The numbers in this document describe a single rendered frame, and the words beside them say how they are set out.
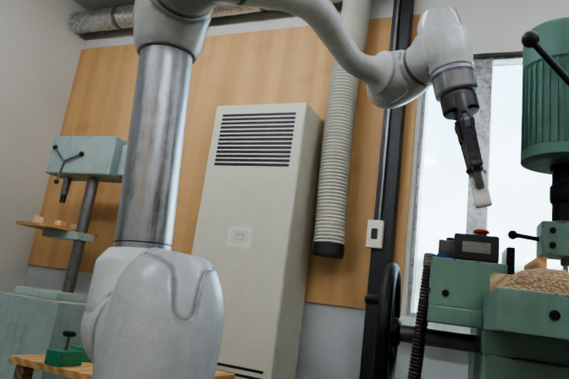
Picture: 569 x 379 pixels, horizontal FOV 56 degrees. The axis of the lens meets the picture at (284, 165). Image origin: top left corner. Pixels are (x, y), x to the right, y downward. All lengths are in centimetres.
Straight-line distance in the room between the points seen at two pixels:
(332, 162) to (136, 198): 175
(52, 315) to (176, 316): 209
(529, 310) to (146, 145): 66
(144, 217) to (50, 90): 307
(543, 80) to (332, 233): 148
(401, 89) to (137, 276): 76
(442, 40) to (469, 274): 48
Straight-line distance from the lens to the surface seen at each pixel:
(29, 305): 290
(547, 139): 122
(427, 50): 120
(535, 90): 127
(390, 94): 127
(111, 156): 296
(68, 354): 210
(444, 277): 106
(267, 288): 248
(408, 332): 119
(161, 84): 100
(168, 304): 71
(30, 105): 385
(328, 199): 255
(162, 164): 96
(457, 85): 115
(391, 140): 266
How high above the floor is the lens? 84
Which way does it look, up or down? 14 degrees up
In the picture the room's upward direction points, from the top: 8 degrees clockwise
